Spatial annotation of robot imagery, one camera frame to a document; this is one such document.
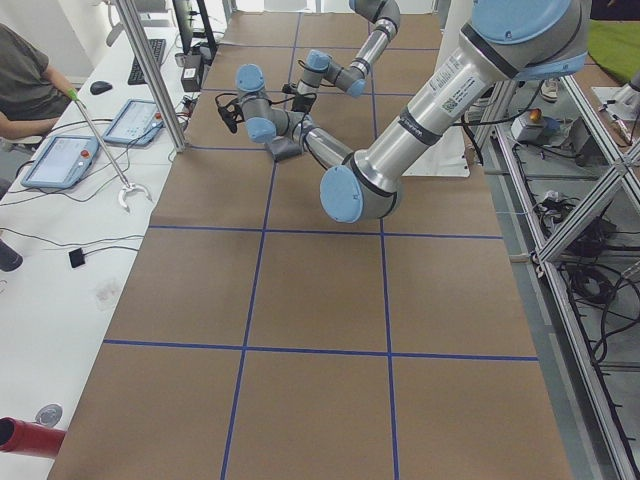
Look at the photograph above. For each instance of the red cylinder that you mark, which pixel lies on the red cylinder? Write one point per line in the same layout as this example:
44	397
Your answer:
30	439

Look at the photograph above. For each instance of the reacher grabber tool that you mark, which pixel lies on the reacher grabber tool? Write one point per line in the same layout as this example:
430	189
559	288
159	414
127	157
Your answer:
128	187

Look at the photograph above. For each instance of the teach pendant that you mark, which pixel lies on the teach pendant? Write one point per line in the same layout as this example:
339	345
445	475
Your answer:
62	163
136	124

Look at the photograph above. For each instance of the far teach pendant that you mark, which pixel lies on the far teach pendant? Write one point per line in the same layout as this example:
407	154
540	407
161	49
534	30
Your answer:
136	124

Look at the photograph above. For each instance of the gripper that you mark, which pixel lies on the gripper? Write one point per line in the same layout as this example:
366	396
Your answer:
301	103
234	116

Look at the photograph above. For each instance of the aluminium frame post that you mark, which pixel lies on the aluminium frame post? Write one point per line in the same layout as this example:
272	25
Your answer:
139	43

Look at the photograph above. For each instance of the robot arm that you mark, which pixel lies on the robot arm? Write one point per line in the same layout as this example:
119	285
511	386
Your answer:
502	40
319	68

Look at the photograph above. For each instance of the seated person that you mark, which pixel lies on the seated person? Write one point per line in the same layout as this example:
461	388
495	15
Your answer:
34	94

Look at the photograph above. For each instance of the pink and grey towel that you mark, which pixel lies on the pink and grey towel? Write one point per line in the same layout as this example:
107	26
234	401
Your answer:
283	148

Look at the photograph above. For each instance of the near teach pendant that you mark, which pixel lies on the near teach pendant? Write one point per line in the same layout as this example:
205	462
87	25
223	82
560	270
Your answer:
62	163

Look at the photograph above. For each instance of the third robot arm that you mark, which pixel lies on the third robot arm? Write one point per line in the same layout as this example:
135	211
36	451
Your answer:
626	100

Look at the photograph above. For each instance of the black computer mouse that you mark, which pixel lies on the black computer mouse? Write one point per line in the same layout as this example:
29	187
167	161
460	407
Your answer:
100	87

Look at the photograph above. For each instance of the black power box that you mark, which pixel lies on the black power box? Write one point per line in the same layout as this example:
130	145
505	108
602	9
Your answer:
192	73

